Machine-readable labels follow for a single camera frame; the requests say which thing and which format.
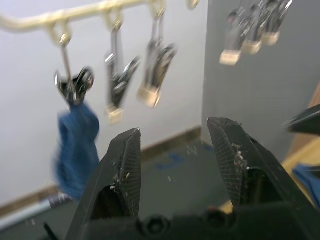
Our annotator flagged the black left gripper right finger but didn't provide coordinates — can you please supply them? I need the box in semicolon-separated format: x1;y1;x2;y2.
207;116;316;210

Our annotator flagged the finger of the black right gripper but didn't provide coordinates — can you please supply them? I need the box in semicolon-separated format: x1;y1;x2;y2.
281;103;320;135

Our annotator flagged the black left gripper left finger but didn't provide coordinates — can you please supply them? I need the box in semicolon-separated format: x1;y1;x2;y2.
65;127;142;240

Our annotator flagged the blue ankle sock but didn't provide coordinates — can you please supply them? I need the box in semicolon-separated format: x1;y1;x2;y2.
291;161;320;210
51;102;101;202

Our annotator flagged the metal clip with cream tips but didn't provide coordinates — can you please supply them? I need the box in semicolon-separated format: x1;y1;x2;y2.
53;33;96;107
241;2;266;55
103;19;141;125
259;0;294;47
135;8;179;109
218;6;247;67

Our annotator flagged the cream clip hanger bar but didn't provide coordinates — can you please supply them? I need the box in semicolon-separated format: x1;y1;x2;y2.
0;0;201;45

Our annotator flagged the white marker pen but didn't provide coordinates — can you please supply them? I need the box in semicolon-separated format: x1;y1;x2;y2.
0;192;74;227

